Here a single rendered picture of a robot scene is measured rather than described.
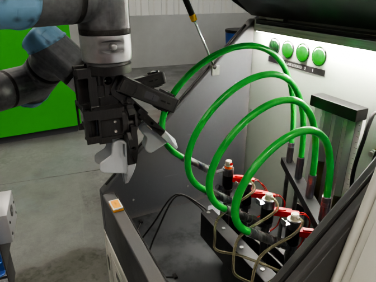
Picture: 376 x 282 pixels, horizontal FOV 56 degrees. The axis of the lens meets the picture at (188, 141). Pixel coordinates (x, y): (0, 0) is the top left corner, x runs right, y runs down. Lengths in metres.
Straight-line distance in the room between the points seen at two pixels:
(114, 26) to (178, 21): 7.03
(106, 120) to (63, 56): 0.21
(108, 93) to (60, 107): 3.59
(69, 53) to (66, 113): 3.46
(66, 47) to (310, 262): 0.58
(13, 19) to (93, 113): 0.17
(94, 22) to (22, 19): 0.10
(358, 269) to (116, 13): 0.54
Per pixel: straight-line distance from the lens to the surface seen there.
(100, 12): 0.52
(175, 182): 1.24
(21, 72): 0.78
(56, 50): 0.73
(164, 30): 7.48
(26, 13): 0.47
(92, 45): 0.53
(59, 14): 0.49
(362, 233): 0.66
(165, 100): 0.59
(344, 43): 0.92
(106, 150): 0.63
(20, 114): 4.13
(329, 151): 0.71
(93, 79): 0.55
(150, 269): 0.88
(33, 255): 2.53
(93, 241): 2.51
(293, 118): 0.97
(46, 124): 4.19
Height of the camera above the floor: 1.55
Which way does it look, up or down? 24 degrees down
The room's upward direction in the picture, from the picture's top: straight up
